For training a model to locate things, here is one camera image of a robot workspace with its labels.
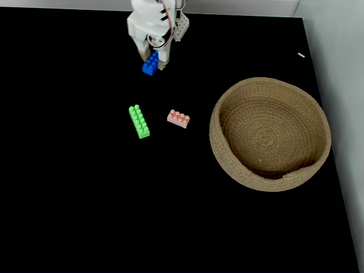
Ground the blue lego block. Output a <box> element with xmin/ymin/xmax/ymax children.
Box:
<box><xmin>142</xmin><ymin>50</ymin><xmax>160</xmax><ymax>76</ymax></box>

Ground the round woven rope basket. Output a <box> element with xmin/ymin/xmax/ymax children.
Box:
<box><xmin>209</xmin><ymin>77</ymin><xmax>332</xmax><ymax>193</ymax></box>

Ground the pink lego block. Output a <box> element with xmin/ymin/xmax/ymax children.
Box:
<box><xmin>167</xmin><ymin>109</ymin><xmax>191</xmax><ymax>129</ymax></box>

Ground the red black white servo cable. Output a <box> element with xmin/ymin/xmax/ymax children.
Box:
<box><xmin>158</xmin><ymin>0</ymin><xmax>183</xmax><ymax>49</ymax></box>

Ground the green lego block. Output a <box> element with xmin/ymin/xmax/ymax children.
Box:
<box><xmin>128</xmin><ymin>104</ymin><xmax>151</xmax><ymax>139</ymax></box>

